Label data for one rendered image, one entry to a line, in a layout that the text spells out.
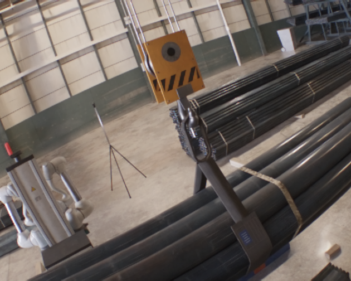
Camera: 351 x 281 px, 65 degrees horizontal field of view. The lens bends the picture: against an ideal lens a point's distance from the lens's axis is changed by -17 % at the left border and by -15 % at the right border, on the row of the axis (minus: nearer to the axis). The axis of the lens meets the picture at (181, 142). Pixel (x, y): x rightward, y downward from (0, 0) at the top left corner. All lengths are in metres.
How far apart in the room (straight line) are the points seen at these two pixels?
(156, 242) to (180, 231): 0.13
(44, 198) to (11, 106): 8.83
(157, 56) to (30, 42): 10.76
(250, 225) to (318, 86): 5.93
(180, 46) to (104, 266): 1.12
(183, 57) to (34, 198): 2.34
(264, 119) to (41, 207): 4.29
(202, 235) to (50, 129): 10.62
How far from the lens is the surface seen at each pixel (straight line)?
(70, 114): 11.87
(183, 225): 1.64
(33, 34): 12.09
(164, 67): 1.42
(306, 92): 6.96
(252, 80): 6.59
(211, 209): 1.69
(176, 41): 1.46
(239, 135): 5.68
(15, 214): 3.67
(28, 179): 3.27
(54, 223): 3.45
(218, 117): 5.57
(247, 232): 1.58
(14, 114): 11.97
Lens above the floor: 2.34
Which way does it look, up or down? 19 degrees down
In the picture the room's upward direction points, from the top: 20 degrees counter-clockwise
